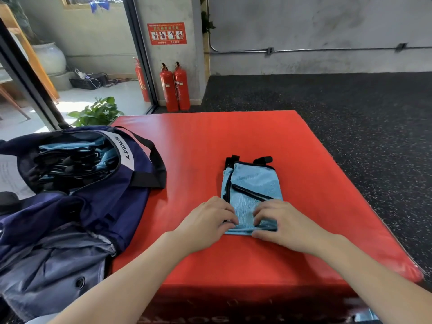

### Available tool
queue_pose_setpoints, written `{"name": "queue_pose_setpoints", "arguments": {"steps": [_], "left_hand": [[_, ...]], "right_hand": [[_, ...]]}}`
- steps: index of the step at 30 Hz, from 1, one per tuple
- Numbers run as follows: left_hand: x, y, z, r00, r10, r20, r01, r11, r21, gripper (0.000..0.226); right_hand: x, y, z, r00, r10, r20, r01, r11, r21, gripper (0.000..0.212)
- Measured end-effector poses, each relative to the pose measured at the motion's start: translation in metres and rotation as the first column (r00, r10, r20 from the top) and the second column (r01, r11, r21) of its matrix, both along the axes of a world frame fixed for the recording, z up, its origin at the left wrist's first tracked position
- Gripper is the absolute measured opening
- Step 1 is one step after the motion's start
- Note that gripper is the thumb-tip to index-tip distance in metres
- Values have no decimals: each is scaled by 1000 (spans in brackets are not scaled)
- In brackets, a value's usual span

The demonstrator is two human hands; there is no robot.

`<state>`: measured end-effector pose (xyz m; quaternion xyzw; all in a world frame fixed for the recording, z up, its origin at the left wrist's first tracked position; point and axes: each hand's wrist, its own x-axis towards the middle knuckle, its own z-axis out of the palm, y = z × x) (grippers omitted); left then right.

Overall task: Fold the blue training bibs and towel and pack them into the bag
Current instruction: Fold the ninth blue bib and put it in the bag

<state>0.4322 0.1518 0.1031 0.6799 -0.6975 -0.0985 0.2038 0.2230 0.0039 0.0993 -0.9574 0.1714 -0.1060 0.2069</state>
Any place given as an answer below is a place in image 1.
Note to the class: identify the person's right hand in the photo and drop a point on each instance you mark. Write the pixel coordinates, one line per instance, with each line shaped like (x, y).
(293, 229)

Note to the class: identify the person's left hand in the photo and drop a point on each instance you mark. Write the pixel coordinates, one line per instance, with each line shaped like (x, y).
(202, 226)

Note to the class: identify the person's left thumb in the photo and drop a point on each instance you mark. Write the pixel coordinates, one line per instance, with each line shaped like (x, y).
(230, 226)

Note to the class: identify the person's right thumb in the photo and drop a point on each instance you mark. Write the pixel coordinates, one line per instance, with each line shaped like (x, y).
(265, 235)

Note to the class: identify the light blue mesh vest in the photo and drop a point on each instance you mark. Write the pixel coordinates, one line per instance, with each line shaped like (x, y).
(251, 182)

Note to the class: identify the person's right forearm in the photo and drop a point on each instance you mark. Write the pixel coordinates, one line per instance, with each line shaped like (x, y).
(378, 280)

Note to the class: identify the person's left forearm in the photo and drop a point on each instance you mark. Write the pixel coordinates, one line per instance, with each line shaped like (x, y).
(128, 283)

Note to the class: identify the red padded box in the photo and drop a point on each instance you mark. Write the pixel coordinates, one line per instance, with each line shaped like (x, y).
(236, 145)

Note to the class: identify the navy duffel bag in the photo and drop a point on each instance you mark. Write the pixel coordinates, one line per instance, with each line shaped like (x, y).
(111, 205)

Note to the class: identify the red fire extinguisher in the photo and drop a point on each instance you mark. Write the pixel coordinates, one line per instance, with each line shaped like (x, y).
(142, 80)
(168, 87)
(182, 86)

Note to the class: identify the green leafy plant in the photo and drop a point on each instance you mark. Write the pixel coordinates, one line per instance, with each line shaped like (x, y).
(96, 113)

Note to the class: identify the grey-blue jacket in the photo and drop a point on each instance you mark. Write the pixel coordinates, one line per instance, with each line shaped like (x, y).
(50, 263)

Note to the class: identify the red safety sign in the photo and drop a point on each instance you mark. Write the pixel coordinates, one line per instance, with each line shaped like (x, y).
(167, 33)

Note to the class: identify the white ceramic pot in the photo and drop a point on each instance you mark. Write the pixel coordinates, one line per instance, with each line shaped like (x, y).
(50, 59)

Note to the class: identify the blue ribbon bow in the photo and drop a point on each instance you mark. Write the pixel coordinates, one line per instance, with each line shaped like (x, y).
(100, 5)

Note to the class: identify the metal wall conduit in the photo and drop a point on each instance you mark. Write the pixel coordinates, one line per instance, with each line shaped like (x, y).
(303, 49)

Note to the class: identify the black door frame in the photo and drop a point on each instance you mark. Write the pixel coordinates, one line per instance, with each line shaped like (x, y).
(30, 80)

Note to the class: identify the wooden shelf frame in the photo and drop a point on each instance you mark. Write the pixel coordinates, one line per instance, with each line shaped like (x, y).
(32, 53)

